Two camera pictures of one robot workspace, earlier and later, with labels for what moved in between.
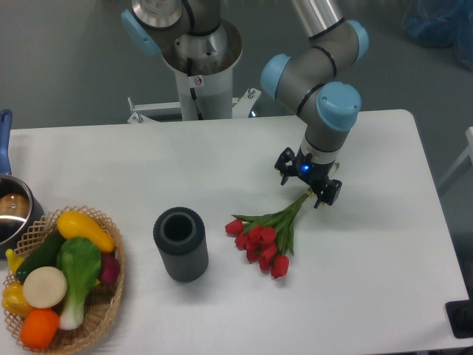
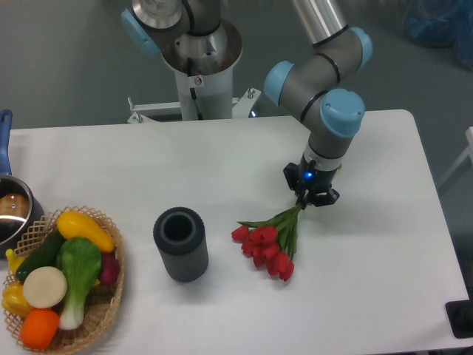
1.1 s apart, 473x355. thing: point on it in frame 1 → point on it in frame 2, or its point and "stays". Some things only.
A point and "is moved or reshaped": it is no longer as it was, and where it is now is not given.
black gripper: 315,173 → 312,178
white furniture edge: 468,151 stays
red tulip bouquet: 267,238 is moved or reshaped
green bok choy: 79,260 stays
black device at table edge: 460,316 stays
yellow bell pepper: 14,300 stays
